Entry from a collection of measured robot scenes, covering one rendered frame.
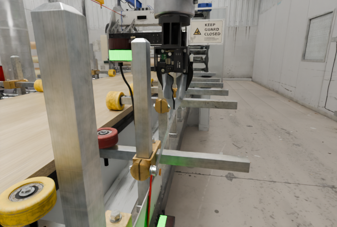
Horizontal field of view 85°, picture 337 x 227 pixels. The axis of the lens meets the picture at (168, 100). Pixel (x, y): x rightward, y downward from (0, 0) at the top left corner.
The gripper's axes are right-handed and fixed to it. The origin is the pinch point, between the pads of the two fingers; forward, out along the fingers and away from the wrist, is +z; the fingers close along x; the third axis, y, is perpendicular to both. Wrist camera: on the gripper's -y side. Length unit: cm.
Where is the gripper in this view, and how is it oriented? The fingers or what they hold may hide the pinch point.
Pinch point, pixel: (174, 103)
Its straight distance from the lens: 47.6
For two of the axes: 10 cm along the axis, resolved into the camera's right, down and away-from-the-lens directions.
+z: 0.0, 9.7, 2.3
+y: -1.8, 2.2, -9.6
